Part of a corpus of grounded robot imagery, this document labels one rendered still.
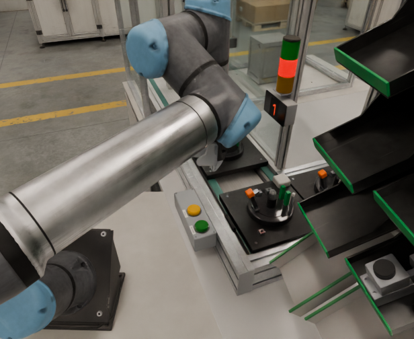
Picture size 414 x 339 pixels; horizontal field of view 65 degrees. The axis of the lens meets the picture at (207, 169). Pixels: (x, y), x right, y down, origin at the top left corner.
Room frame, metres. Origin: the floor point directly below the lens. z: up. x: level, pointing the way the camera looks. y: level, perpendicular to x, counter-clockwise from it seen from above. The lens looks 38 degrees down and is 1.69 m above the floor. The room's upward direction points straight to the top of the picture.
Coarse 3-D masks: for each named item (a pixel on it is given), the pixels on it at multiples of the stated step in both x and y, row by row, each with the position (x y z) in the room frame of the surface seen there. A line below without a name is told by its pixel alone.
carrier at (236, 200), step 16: (240, 192) 0.79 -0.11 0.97; (272, 192) 0.70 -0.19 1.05; (288, 192) 0.71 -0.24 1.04; (224, 208) 0.73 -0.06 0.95; (240, 208) 0.72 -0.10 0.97; (272, 208) 0.70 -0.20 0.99; (288, 208) 0.70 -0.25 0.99; (240, 224) 0.65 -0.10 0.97; (256, 224) 0.65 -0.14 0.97; (272, 224) 0.64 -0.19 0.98; (288, 224) 0.65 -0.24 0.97; (304, 224) 0.65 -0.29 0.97; (256, 240) 0.59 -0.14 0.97; (272, 240) 0.59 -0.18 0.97; (288, 240) 0.60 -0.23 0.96
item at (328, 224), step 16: (400, 176) 0.50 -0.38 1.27; (320, 192) 0.50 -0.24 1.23; (336, 192) 0.51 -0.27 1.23; (368, 192) 0.49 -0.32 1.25; (304, 208) 0.49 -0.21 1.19; (320, 208) 0.48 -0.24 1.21; (336, 208) 0.47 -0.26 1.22; (352, 208) 0.46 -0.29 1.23; (368, 208) 0.45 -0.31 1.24; (320, 224) 0.44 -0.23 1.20; (336, 224) 0.43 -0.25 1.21; (352, 224) 0.43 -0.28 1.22; (368, 224) 0.42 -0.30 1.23; (384, 224) 0.39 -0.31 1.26; (320, 240) 0.39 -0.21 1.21; (336, 240) 0.40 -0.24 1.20; (352, 240) 0.38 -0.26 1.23; (368, 240) 0.38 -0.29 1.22
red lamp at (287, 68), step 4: (280, 60) 0.92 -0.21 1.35; (284, 60) 0.91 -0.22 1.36; (296, 60) 0.91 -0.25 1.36; (280, 64) 0.92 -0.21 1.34; (284, 64) 0.91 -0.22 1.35; (288, 64) 0.91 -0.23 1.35; (292, 64) 0.91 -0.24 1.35; (296, 64) 0.92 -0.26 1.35; (280, 68) 0.92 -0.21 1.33; (284, 68) 0.91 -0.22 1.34; (288, 68) 0.90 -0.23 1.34; (292, 68) 0.91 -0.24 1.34; (280, 72) 0.92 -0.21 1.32; (284, 72) 0.91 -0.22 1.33; (288, 72) 0.90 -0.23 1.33; (292, 72) 0.91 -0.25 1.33; (284, 76) 0.91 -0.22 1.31; (288, 76) 0.90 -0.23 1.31; (292, 76) 0.91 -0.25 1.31
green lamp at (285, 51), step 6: (282, 42) 0.93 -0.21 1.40; (288, 42) 0.91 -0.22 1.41; (294, 42) 0.91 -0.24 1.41; (282, 48) 0.92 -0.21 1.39; (288, 48) 0.91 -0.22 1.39; (294, 48) 0.91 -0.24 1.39; (282, 54) 0.92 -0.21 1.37; (288, 54) 0.91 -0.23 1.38; (294, 54) 0.91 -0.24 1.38; (288, 60) 0.91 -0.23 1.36
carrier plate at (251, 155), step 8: (248, 144) 1.07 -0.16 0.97; (248, 152) 1.01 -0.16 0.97; (256, 152) 1.01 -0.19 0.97; (240, 160) 0.96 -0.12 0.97; (248, 160) 0.96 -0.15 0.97; (256, 160) 0.96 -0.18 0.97; (264, 160) 0.96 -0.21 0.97; (200, 168) 0.94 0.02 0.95; (208, 168) 0.91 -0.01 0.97; (224, 168) 0.91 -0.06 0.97; (232, 168) 0.91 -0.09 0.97; (240, 168) 0.92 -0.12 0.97; (248, 168) 0.93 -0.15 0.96; (208, 176) 0.87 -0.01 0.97; (216, 176) 0.89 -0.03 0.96
